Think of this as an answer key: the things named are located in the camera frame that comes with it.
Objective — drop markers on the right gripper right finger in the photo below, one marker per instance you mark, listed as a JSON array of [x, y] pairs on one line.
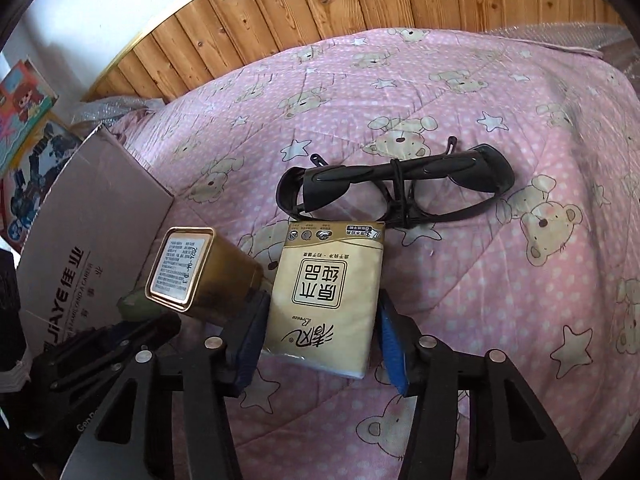
[[425, 369]]

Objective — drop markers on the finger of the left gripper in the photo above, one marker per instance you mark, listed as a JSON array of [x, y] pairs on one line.
[[95, 351]]

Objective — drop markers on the pink bear-print quilt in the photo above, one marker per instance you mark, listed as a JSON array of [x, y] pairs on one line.
[[549, 274]]

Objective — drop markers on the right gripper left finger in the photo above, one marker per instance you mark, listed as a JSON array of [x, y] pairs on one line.
[[221, 368]]

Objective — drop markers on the beige tissue pack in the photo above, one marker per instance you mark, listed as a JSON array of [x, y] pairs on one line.
[[324, 295]]

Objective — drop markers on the robot toy box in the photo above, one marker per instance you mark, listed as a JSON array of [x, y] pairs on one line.
[[34, 168]]

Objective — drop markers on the wooden headboard panel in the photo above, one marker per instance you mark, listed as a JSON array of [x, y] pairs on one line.
[[199, 40]]

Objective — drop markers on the gold square tin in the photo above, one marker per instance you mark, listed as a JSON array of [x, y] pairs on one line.
[[199, 273]]

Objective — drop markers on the pink girl toy box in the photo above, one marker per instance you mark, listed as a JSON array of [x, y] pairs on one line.
[[25, 97]]

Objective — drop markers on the green tape roll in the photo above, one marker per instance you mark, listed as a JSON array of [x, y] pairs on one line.
[[136, 307]]

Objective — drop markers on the black safety glasses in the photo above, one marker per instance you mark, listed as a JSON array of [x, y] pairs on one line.
[[482, 169]]

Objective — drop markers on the bubble wrap at headboard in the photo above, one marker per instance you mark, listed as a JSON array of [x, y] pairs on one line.
[[84, 116]]

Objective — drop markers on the white cardboard box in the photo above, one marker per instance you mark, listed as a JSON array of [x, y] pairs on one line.
[[88, 243]]

